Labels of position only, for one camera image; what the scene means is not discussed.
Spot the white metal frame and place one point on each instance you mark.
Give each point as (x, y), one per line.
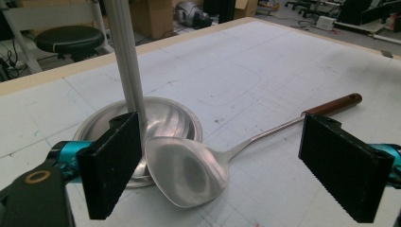
(28, 22)

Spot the grey metal stand pole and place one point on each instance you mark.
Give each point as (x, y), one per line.
(126, 60)

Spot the small grey block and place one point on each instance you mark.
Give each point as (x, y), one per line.
(387, 54)

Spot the white box on floor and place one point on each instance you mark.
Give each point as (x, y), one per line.
(325, 22)

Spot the black round stool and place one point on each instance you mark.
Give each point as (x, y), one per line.
(70, 41)

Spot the round steel stand base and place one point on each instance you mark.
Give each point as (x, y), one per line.
(164, 123)

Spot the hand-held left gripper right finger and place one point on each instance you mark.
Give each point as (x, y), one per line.
(343, 167)

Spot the silver round appliance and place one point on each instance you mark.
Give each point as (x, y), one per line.
(189, 14)

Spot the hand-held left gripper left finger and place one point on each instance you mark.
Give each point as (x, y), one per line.
(108, 164)

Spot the brown cardboard box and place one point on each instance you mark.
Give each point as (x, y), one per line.
(153, 17)

